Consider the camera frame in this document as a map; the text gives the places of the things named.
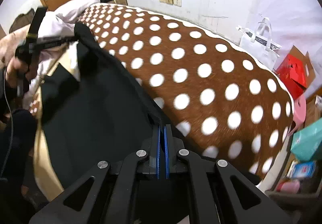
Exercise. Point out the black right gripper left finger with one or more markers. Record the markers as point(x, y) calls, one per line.
point(107, 192)

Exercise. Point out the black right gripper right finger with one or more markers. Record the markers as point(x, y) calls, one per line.
point(217, 191)

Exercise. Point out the black pants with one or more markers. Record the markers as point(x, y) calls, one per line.
point(104, 115)

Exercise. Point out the person's left hand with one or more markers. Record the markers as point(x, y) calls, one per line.
point(15, 68)

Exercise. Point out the pink quilt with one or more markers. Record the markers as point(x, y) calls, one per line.
point(59, 23)

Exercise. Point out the brown white polka dot blanket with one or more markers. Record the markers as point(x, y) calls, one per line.
point(221, 102)

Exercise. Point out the teal paper bag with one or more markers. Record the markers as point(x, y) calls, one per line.
point(306, 144)

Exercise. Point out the pink paper bag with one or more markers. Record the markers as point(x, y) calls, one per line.
point(299, 114)

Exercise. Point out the red cardboard box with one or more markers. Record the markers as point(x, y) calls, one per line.
point(296, 72)

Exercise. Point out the white tote bag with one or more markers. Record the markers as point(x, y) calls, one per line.
point(259, 43)

